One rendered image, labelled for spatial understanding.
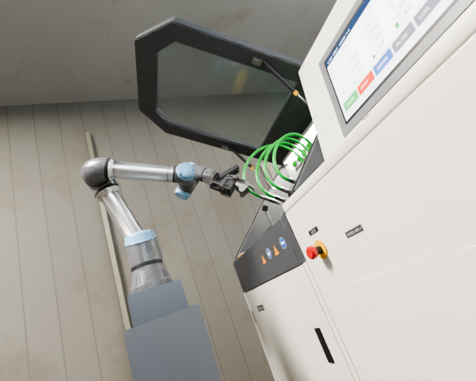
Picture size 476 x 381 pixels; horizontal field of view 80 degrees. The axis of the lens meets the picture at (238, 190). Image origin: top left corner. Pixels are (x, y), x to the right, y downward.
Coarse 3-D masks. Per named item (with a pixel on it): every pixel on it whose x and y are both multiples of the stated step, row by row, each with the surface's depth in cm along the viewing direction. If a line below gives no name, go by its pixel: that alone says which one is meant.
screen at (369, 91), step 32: (384, 0) 78; (416, 0) 69; (448, 0) 61; (352, 32) 91; (384, 32) 78; (416, 32) 69; (320, 64) 108; (352, 64) 91; (384, 64) 78; (352, 96) 91; (352, 128) 91
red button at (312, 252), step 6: (318, 240) 78; (312, 246) 76; (318, 246) 77; (324, 246) 76; (306, 252) 78; (312, 252) 75; (318, 252) 76; (324, 252) 77; (312, 258) 76; (324, 258) 77
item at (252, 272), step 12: (276, 228) 99; (264, 240) 110; (276, 240) 101; (288, 240) 93; (252, 252) 123; (264, 252) 112; (288, 252) 95; (240, 264) 141; (252, 264) 126; (264, 264) 114; (276, 264) 105; (288, 264) 97; (300, 264) 90; (240, 276) 145; (252, 276) 129; (264, 276) 117; (276, 276) 108; (252, 288) 133
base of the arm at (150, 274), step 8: (144, 264) 102; (152, 264) 103; (160, 264) 106; (136, 272) 102; (144, 272) 101; (152, 272) 101; (160, 272) 102; (136, 280) 101; (144, 280) 99; (152, 280) 99; (160, 280) 100; (168, 280) 103; (136, 288) 98; (144, 288) 97
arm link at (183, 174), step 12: (84, 168) 120; (96, 168) 118; (108, 168) 118; (120, 168) 119; (132, 168) 120; (144, 168) 121; (156, 168) 122; (168, 168) 123; (180, 168) 121; (192, 168) 122; (84, 180) 122; (96, 180) 121; (144, 180) 123; (156, 180) 123; (168, 180) 123; (180, 180) 124; (192, 180) 126
